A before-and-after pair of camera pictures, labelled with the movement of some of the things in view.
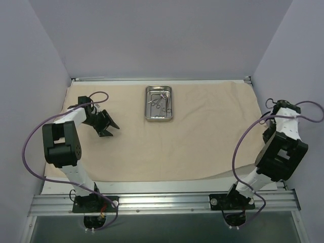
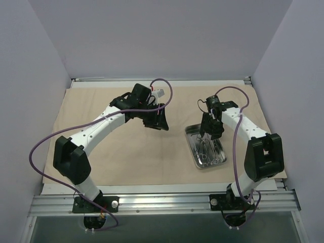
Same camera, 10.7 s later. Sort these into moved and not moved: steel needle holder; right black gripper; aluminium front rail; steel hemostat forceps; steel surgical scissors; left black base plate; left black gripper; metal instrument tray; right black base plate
Moved: metal instrument tray; steel hemostat forceps; left black gripper; steel surgical scissors; right black gripper; steel needle holder
Not moved: left black base plate; aluminium front rail; right black base plate
